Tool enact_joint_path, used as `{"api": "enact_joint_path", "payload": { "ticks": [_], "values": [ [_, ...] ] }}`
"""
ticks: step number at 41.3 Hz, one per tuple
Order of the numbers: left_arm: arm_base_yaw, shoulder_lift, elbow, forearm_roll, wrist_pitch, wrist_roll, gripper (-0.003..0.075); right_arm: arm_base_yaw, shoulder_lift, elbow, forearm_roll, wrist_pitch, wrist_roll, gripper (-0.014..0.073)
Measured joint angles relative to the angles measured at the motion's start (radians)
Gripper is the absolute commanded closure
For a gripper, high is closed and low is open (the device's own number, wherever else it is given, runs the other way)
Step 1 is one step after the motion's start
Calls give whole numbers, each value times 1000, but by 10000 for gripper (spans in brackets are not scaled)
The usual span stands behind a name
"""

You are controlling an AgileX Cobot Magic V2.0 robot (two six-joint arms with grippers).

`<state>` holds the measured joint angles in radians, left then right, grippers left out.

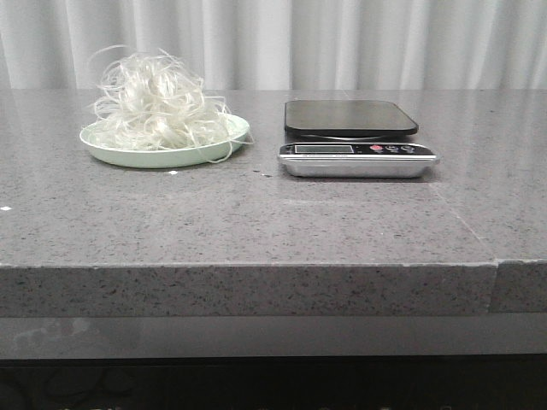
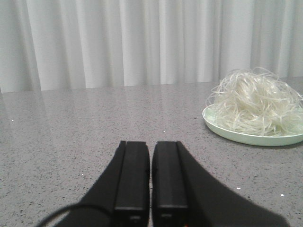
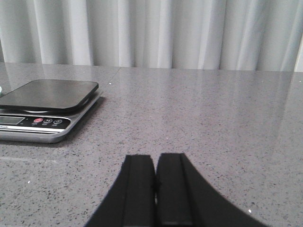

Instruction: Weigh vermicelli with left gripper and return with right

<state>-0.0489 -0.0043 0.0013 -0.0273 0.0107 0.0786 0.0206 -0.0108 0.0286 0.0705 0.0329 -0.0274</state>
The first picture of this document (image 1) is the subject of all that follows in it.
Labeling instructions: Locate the white vermicelli noodle bundle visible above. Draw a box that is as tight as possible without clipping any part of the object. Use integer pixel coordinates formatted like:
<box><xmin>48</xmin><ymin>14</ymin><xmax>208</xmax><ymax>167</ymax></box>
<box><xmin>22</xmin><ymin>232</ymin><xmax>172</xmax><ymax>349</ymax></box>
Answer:
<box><xmin>91</xmin><ymin>50</ymin><xmax>232</xmax><ymax>151</ymax></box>

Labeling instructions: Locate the pale green round plate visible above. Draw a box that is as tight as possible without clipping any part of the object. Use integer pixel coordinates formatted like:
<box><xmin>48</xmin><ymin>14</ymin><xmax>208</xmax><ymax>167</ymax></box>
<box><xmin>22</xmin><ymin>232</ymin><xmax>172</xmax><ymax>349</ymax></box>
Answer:
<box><xmin>79</xmin><ymin>114</ymin><xmax>250</xmax><ymax>169</ymax></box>

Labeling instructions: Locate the black silver kitchen scale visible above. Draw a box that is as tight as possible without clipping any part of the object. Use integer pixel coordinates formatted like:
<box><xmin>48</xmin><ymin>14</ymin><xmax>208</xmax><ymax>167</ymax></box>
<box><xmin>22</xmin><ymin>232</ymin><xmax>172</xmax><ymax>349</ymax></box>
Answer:
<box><xmin>278</xmin><ymin>100</ymin><xmax>439</xmax><ymax>179</ymax></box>

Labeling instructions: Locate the white pleated curtain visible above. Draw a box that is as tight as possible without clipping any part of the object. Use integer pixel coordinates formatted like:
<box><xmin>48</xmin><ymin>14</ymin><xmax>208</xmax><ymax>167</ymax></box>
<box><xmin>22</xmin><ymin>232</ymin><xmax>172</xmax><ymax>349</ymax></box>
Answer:
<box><xmin>1</xmin><ymin>1</ymin><xmax>546</xmax><ymax>90</ymax></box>

